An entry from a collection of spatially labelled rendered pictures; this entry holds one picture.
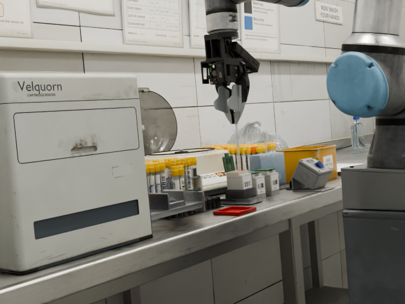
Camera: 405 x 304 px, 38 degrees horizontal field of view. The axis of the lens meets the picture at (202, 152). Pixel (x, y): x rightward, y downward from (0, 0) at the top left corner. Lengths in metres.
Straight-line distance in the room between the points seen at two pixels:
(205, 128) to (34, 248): 1.38
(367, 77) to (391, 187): 0.24
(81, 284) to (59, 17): 1.04
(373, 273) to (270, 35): 1.59
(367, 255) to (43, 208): 0.65
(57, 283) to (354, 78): 0.61
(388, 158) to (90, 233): 0.59
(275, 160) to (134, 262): 0.72
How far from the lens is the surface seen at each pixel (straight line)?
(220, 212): 1.28
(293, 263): 1.48
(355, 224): 1.24
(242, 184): 1.40
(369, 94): 1.09
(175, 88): 2.12
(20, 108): 0.92
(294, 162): 1.72
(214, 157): 1.67
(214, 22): 1.39
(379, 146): 1.24
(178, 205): 1.17
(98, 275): 0.97
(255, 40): 2.54
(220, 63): 1.36
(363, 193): 1.24
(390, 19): 1.13
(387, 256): 1.23
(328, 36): 3.13
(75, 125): 0.98
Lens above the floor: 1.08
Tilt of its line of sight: 3 degrees down
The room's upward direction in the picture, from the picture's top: 5 degrees counter-clockwise
